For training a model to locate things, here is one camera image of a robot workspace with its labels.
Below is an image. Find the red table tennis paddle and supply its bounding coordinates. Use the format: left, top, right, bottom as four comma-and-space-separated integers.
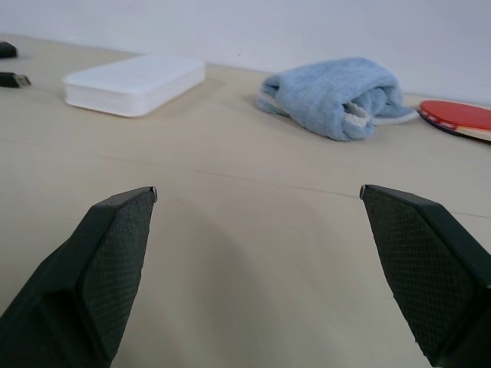
418, 99, 491, 143

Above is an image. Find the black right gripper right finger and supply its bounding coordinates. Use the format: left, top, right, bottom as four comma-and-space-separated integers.
359, 184, 491, 368

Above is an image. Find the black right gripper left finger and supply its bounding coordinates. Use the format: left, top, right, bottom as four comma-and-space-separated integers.
0, 186, 159, 368

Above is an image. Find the light blue folded towel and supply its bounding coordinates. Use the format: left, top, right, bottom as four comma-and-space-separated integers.
254, 56, 421, 143

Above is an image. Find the white rectangular plastic box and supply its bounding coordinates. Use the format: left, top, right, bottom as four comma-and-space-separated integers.
61, 53, 206, 118

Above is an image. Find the black USB plug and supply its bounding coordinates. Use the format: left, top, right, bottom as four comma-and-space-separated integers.
0, 72, 32, 90

